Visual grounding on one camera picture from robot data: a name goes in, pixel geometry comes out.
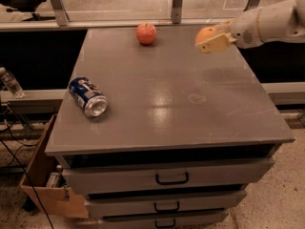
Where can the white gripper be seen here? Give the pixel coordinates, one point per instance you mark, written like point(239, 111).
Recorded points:
point(245, 31)

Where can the orange fruit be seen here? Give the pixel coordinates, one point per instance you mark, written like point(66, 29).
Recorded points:
point(205, 33)

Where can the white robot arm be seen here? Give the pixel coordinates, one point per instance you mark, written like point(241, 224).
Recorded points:
point(283, 22)

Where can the red apple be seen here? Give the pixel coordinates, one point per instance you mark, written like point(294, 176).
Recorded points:
point(146, 33)

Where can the grey drawer cabinet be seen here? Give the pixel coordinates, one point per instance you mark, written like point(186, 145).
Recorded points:
point(168, 103)

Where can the top grey drawer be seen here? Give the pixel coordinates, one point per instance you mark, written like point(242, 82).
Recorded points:
point(101, 180)

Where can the grey drawer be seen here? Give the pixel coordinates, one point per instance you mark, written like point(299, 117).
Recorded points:
point(164, 204)
point(164, 221)
point(101, 180)

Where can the blue soda can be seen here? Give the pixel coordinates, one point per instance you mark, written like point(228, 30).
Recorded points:
point(88, 97)

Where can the bottom grey drawer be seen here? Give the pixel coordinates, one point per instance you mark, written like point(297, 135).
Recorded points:
point(164, 221)

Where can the middle grey drawer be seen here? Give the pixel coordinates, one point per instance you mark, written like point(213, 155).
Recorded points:
point(164, 204)

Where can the clear plastic water bottle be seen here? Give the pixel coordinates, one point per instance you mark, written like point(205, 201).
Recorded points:
point(11, 83)

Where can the metal window frame rail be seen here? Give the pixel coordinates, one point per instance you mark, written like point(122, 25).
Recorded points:
point(84, 14)

